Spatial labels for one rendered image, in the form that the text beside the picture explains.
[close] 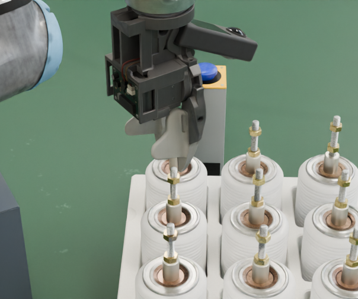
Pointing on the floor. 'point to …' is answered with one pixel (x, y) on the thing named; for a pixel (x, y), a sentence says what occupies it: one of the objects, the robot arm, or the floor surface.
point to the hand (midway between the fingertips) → (176, 151)
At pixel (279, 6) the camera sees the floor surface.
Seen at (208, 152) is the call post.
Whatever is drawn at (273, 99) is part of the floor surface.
